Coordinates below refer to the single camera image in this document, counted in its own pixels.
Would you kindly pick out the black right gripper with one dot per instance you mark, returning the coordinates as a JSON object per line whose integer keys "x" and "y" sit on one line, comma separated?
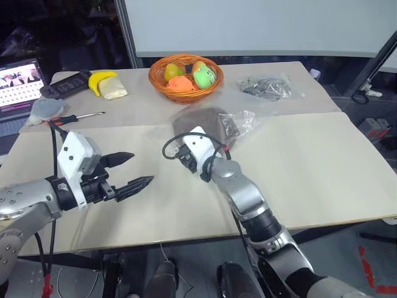
{"x": 186, "y": 156}

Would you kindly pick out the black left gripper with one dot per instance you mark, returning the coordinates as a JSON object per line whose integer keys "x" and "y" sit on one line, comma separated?
{"x": 93, "y": 189}

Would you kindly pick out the brown cap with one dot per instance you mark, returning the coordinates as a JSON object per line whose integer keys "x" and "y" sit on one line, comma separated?
{"x": 198, "y": 118}

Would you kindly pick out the clear plastic bag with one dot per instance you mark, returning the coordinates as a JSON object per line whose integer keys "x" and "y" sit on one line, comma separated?
{"x": 248, "y": 119}

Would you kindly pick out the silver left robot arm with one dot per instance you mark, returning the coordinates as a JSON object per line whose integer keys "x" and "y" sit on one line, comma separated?
{"x": 26, "y": 198}

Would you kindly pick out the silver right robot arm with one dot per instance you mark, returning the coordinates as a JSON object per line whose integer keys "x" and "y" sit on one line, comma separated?
{"x": 245, "y": 192}

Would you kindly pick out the clear bag with grey contents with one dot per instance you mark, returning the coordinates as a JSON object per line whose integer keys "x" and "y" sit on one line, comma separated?
{"x": 266, "y": 85}

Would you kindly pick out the orange wicker basket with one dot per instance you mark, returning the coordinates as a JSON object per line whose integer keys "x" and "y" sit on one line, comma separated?
{"x": 186, "y": 94}

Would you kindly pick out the orange toy fruit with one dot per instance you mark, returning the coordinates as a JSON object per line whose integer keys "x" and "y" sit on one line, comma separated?
{"x": 181, "y": 83}

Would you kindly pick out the yellow green toy fruit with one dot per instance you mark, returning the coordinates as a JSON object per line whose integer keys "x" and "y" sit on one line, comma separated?
{"x": 172, "y": 71}

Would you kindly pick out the yellow toy banana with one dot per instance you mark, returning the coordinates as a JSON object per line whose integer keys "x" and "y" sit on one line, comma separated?
{"x": 99, "y": 79}

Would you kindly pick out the black remote control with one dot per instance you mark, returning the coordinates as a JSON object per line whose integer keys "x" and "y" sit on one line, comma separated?
{"x": 66, "y": 84}

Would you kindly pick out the dark rounded grey shape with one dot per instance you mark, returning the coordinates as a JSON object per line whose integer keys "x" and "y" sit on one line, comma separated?
{"x": 162, "y": 279}

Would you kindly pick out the dark rounded black shape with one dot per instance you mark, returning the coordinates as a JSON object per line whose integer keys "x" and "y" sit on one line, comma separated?
{"x": 235, "y": 281}

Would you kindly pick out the open laptop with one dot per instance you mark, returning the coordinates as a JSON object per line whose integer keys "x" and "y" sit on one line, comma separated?
{"x": 18, "y": 83}

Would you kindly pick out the white projection board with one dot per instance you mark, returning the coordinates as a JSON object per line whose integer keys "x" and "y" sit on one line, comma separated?
{"x": 254, "y": 25}

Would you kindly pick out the small white box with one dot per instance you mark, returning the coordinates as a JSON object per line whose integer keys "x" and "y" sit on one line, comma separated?
{"x": 315, "y": 74}

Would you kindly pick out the grey red battery pack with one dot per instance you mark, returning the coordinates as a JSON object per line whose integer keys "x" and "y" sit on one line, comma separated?
{"x": 375, "y": 126}

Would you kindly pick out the white clamp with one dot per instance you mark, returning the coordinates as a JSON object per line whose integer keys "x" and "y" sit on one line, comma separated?
{"x": 372, "y": 91}

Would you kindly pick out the black diagonal stand bar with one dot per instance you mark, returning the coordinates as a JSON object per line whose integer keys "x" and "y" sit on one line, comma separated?
{"x": 376, "y": 59}

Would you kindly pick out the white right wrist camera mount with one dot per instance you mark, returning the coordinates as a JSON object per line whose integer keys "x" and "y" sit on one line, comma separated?
{"x": 200, "y": 146}

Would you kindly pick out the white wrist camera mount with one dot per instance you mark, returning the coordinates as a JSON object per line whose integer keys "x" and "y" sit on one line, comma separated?
{"x": 73, "y": 152}
{"x": 200, "y": 146}

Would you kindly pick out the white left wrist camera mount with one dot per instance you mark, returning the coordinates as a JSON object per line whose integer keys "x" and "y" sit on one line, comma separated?
{"x": 73, "y": 152}

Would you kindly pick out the metal board post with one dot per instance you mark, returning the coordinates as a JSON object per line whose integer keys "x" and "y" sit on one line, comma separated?
{"x": 127, "y": 34}

